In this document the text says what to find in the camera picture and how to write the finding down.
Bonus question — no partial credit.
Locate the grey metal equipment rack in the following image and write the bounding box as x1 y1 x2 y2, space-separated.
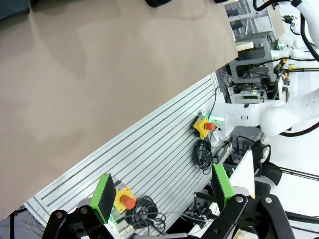
224 29 282 104

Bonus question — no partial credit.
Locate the slotted aluminium base plate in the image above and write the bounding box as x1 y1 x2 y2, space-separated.
23 71 226 236

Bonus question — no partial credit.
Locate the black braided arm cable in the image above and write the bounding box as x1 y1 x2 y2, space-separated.
253 0 319 63

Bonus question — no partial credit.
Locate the yellow emergency stop button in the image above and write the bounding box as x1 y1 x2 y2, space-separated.
113 184 137 214
190 115 217 139

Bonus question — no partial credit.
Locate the black shoe stand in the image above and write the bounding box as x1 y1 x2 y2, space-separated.
0 0 31 21

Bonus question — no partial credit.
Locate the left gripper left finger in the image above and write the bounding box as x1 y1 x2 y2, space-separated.
42 173 118 239

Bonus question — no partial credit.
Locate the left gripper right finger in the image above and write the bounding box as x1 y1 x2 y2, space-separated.
199 164 297 239

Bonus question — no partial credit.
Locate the black cable bundle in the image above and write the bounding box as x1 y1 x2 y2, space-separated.
122 196 167 236
193 138 214 175

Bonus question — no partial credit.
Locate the black power adapter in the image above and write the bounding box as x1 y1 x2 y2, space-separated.
214 141 234 162

